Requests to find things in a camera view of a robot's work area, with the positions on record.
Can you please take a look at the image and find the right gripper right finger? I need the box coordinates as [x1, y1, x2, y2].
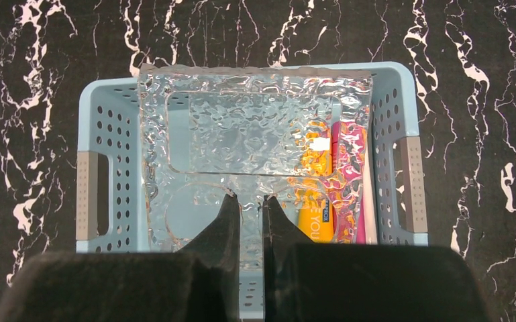
[262, 197, 491, 321]

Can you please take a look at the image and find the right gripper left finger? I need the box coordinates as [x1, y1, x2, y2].
[0, 194, 240, 321]

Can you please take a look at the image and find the yellow toothpaste tube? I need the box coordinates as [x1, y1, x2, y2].
[291, 121, 334, 243]

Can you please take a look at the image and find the light blue plastic basket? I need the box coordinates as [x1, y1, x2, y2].
[76, 62, 428, 320]

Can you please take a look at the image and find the clear textured acrylic holder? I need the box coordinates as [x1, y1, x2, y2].
[138, 65, 373, 271]

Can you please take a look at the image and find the pink toothpaste tube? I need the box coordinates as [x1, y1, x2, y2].
[331, 121, 367, 244]

